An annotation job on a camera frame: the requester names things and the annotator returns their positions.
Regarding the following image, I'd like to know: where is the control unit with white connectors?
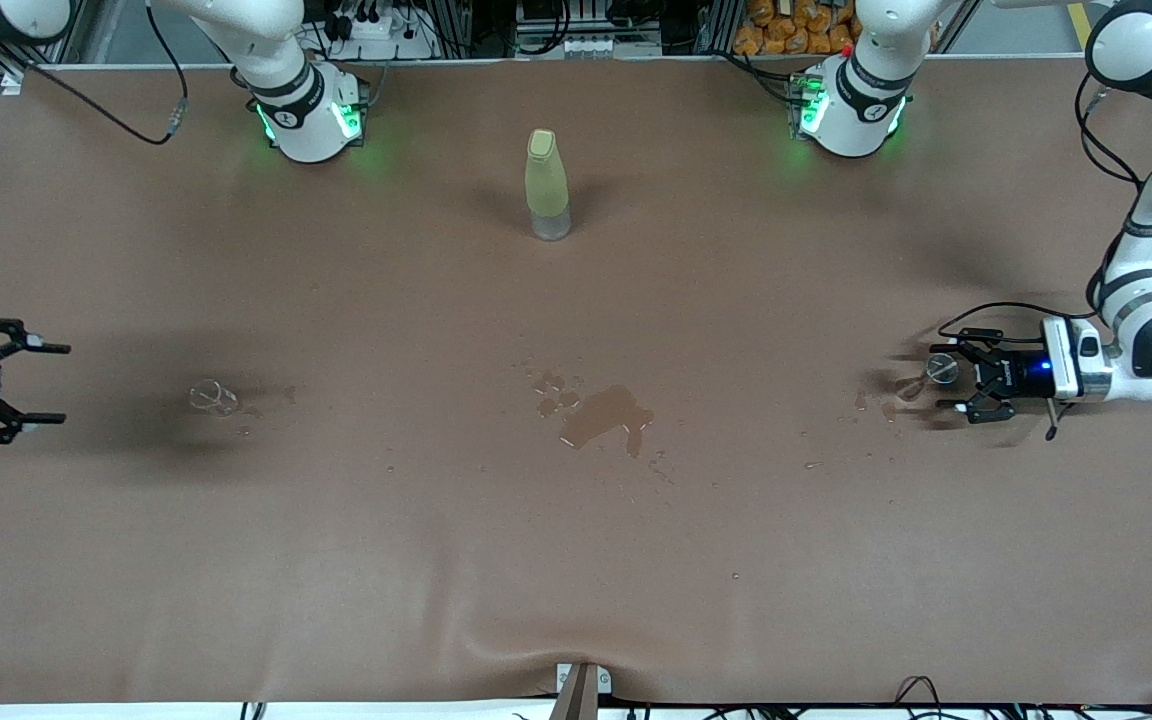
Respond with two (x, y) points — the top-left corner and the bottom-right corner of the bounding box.
(514, 0), (664, 59)

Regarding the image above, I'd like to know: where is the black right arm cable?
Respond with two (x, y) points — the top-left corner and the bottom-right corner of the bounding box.
(11, 0), (189, 146)

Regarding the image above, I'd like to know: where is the white power strip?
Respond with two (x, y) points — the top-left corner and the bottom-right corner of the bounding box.
(326, 8), (437, 61)

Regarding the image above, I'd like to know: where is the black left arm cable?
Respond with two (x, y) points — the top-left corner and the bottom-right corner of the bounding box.
(938, 75), (1152, 441)

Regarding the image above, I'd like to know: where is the yellow-green frosted bottle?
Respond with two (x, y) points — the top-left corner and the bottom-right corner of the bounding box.
(524, 128), (573, 242)

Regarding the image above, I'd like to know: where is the orange snack packets pile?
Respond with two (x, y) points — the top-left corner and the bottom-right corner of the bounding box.
(733, 0), (862, 56)

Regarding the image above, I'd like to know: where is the aluminium frame post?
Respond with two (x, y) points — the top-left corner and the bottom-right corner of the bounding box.
(0, 40), (97, 96)

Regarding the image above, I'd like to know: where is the clear glass measuring beaker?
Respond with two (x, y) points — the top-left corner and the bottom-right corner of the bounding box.
(189, 378), (240, 418)

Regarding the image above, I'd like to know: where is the brown table cover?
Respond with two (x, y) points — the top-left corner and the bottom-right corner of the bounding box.
(0, 55), (1152, 706)

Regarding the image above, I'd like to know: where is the grey bracket with brown post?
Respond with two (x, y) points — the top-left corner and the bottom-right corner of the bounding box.
(551, 662), (614, 720)

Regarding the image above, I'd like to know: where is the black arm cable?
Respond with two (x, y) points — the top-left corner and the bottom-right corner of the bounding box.
(938, 75), (1152, 441)
(11, 0), (189, 146)

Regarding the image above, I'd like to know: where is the spilled brown liquid puddle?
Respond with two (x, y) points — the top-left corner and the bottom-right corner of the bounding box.
(533, 383), (657, 459)

